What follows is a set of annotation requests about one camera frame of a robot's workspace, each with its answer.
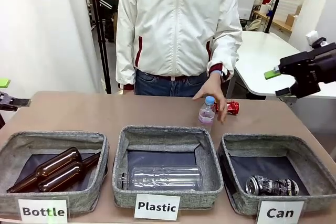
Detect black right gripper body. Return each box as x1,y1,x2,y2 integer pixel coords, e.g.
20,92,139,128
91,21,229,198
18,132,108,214
278,42,336,97

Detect brown glass bottle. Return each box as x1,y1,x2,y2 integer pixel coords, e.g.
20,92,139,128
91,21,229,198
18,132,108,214
6,147,82,194
37,152,102,193

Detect small blue-capped water bottle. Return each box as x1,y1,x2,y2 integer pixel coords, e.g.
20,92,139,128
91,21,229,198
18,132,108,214
198,95,216,133

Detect crushed black drink can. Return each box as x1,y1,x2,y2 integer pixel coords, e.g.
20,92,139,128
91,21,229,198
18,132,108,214
245,175,300,196

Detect large clear plastic bottle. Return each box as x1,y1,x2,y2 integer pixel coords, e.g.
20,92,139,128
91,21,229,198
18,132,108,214
117,165,203,191

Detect person's right forearm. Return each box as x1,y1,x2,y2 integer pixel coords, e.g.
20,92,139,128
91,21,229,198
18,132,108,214
115,22,140,91

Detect person's left forearm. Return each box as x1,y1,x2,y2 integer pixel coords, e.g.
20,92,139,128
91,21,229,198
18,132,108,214
206,28,243,78

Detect crushed red drink can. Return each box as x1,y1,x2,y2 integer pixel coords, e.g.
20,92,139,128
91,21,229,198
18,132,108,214
214,100,241,116

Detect grey fabric basket, Can sign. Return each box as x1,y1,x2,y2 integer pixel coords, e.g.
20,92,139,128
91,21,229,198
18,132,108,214
217,133,336,216

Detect grey fabric basket, Bottle sign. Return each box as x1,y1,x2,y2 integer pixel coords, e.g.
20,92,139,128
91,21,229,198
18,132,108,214
0,130,110,211

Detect white Can label sign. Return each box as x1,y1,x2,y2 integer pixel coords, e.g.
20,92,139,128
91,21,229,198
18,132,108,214
256,199,306,224

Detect grey fabric basket, Plastic sign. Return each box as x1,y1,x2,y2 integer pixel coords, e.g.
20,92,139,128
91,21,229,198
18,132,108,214
112,125,224,209

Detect person's left hand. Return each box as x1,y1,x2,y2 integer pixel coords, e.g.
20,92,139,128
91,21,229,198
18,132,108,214
192,70,228,125

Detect white round-cornered table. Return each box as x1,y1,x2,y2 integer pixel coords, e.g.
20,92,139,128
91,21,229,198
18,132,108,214
225,30,336,101

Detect small brown cardboard box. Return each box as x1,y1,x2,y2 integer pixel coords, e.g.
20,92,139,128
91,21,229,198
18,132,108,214
285,13,297,26

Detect stack of white boxes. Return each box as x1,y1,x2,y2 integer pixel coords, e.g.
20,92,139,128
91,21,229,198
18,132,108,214
270,0,311,17

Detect thin black light stand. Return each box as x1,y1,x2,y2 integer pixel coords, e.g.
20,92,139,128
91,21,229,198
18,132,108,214
264,0,290,34

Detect white cardboard box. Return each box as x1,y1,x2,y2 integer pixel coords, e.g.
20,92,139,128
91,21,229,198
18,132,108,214
237,0,258,22

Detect person's blue jeans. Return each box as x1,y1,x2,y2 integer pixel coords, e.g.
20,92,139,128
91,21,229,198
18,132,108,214
134,68,211,98

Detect person's white zip jacket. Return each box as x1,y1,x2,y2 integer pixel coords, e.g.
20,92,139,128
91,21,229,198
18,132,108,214
115,0,243,91

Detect white Bottle label sign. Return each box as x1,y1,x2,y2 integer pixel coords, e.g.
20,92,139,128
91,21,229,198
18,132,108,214
17,196,69,224

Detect black tripod stand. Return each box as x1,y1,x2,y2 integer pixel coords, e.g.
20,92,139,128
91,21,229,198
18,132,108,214
88,0,112,95

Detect background person in dark clothes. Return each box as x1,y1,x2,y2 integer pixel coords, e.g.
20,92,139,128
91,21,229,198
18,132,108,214
97,0,120,43

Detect white Plastic label sign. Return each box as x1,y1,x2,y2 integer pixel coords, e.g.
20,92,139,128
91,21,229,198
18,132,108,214
134,194,181,221

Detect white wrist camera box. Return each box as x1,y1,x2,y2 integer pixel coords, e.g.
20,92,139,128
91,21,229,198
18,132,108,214
306,30,329,49

